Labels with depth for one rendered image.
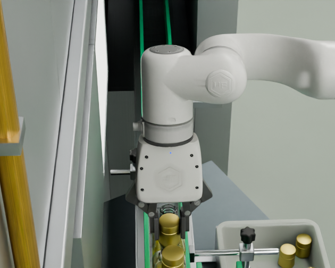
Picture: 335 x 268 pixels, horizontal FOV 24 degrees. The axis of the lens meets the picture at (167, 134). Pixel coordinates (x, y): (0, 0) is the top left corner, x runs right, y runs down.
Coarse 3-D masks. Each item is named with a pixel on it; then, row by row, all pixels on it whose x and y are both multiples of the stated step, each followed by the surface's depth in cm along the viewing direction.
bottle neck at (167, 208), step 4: (168, 204) 129; (160, 208) 128; (164, 208) 129; (168, 208) 129; (172, 208) 129; (176, 208) 128; (160, 212) 128; (164, 212) 129; (168, 212) 130; (172, 212) 129; (176, 212) 127; (160, 216) 128
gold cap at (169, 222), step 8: (168, 216) 122; (176, 216) 122; (160, 224) 121; (168, 224) 121; (176, 224) 121; (160, 232) 122; (168, 232) 121; (176, 232) 121; (160, 240) 123; (168, 240) 122; (176, 240) 122
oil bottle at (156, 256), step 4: (156, 252) 128; (160, 252) 127; (152, 256) 129; (156, 256) 127; (184, 256) 128; (152, 260) 128; (156, 260) 126; (160, 260) 126; (184, 260) 127; (152, 264) 128; (156, 264) 126; (160, 264) 125; (184, 264) 126
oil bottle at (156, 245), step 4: (152, 236) 133; (180, 236) 130; (152, 240) 132; (156, 240) 130; (180, 240) 130; (184, 240) 131; (152, 244) 132; (156, 244) 130; (180, 244) 130; (184, 244) 130; (152, 248) 133; (156, 248) 130; (160, 248) 130; (184, 248) 130; (152, 252) 135; (184, 252) 131
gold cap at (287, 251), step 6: (282, 246) 166; (288, 246) 166; (282, 252) 165; (288, 252) 165; (294, 252) 165; (282, 258) 166; (288, 258) 165; (294, 258) 166; (282, 264) 167; (288, 264) 166; (294, 264) 168
